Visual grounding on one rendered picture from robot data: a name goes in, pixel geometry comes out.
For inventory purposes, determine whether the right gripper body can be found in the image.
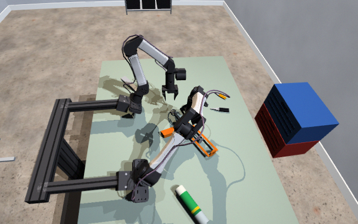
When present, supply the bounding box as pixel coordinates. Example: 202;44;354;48
182;104;190;112

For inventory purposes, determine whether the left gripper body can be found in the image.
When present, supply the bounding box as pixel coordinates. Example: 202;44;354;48
162;81;178;93

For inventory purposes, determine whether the white sealant cartridge with green and yellow stripes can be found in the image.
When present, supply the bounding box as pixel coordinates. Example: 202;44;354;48
175;185;209;224

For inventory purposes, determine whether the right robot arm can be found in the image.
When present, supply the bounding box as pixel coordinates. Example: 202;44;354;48
134;86;208;202

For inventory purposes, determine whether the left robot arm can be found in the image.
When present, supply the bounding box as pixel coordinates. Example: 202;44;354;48
123;36;186;111

